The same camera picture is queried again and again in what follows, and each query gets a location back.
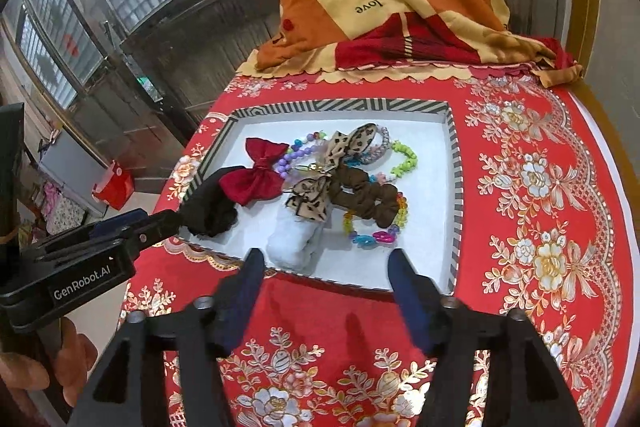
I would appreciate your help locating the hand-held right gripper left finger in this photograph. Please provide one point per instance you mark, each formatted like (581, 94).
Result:
(245, 287)

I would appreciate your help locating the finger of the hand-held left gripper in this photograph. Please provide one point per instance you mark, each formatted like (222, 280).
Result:
(115, 223)
(150, 232)

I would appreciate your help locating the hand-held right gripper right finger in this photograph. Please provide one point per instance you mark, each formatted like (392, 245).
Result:
(407, 297)

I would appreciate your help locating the black cloth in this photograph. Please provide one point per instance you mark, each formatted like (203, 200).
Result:
(210, 207)

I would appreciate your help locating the red satin bow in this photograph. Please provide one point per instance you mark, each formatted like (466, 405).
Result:
(255, 182)

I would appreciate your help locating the brown scrunchie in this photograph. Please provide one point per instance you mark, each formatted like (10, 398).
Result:
(365, 196)

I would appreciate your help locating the striped edge white tray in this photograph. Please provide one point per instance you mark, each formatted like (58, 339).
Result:
(430, 187)

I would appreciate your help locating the leopard print ribbon bow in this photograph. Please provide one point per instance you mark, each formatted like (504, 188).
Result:
(350, 144)

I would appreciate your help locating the person's left hand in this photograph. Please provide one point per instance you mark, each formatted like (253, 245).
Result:
(75, 352)

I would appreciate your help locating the red bag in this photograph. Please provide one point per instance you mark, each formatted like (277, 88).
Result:
(114, 187)

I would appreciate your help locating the pink floral cloth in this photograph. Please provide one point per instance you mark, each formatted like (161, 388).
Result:
(60, 209)

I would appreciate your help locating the red floral tablecloth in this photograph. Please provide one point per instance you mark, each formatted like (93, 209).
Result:
(500, 257)

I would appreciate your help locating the yellow scalloped cloth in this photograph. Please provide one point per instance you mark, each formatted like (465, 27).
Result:
(280, 74)

